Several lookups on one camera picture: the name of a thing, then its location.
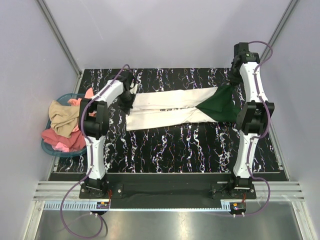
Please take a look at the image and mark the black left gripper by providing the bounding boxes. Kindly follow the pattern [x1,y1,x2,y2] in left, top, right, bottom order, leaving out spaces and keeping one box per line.
[118,91,136,116]

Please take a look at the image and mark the cream and green t-shirt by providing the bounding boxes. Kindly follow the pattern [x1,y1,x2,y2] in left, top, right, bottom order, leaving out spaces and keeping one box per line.
[126,85,240,131]

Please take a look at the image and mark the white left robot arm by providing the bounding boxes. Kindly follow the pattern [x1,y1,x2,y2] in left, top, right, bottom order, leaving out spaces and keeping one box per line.
[78,70,138,198]

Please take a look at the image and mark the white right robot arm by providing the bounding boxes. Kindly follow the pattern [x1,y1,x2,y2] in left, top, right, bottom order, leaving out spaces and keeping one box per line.
[226,42,275,199]

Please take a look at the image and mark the pink t-shirt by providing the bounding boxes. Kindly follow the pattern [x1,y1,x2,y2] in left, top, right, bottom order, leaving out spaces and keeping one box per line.
[41,98,86,152]

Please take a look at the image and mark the beige t-shirt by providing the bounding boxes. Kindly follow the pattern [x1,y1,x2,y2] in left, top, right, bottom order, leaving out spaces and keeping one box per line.
[48,100,80,138]

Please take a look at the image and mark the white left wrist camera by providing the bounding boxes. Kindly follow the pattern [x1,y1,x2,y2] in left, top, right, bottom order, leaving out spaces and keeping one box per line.
[129,80,139,95]

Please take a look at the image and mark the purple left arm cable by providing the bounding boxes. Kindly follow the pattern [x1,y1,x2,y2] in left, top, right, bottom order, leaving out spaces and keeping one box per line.
[59,64,132,238]

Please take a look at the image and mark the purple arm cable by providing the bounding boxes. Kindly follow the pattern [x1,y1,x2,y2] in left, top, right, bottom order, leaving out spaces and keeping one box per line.
[207,40,274,217]
[59,64,132,238]

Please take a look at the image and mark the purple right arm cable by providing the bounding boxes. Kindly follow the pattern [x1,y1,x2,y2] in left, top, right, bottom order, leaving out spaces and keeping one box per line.
[207,40,274,217]

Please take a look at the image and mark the right aluminium frame post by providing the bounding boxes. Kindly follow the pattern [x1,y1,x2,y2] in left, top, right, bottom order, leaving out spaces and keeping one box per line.
[249,0,300,65]

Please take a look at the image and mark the aluminium frame post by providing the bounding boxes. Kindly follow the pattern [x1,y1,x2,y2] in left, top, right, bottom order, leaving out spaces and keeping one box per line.
[34,0,83,76]
[249,0,300,65]

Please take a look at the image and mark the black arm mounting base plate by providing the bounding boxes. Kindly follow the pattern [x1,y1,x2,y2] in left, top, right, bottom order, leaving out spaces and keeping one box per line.
[48,172,288,210]

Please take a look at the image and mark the left aluminium frame post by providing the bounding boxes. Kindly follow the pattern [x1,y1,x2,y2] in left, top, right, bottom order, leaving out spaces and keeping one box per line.
[34,0,83,76]

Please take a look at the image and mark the grey slotted cable duct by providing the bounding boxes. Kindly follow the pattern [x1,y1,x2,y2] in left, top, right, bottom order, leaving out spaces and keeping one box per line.
[44,200,231,212]

